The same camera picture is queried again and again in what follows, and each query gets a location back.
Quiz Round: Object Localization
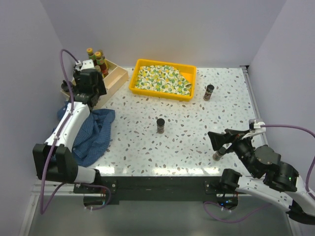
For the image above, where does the clear shaker jar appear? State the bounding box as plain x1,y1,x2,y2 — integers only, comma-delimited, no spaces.
61,80,69,93

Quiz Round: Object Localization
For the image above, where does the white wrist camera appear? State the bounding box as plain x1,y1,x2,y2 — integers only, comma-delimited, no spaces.
74,59,95,71
242,118,266,140

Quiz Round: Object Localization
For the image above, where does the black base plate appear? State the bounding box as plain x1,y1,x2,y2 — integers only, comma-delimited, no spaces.
73,176,237,205

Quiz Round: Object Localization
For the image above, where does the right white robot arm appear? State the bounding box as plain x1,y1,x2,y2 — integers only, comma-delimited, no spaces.
208,125,315,225

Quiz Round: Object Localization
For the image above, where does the cream divided organizer tray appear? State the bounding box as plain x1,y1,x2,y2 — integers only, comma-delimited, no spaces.
61,60,128,110

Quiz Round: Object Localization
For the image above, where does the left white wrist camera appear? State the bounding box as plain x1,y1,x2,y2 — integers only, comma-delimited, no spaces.
74,59,95,71

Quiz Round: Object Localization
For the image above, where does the yellow plastic bin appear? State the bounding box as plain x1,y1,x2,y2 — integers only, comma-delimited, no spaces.
129,59,196,101

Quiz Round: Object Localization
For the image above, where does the blue checkered cloth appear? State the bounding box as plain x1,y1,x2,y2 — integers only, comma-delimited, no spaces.
47,102,115,167

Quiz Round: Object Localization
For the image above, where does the red sauce bottle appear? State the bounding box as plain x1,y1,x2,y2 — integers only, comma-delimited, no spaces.
95,50,109,77

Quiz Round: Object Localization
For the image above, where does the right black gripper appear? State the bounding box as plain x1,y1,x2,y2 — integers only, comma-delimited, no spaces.
206,128,257,176

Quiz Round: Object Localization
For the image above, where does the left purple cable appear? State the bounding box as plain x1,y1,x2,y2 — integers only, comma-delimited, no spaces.
39,49,113,215

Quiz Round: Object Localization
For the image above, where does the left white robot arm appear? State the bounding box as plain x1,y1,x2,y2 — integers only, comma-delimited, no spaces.
32,68,106,193

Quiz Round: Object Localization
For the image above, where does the lemon-print cloth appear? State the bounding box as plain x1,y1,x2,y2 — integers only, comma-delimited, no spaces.
135,65,192,96

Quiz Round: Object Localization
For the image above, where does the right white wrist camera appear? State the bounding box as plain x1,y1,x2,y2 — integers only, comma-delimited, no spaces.
242,118,266,140

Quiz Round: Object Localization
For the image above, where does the green-label sauce bottle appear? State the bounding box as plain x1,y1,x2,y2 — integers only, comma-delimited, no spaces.
86,48,96,61

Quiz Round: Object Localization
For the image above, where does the dark spice jar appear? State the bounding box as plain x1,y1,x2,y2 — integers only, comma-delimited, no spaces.
157,118,165,134

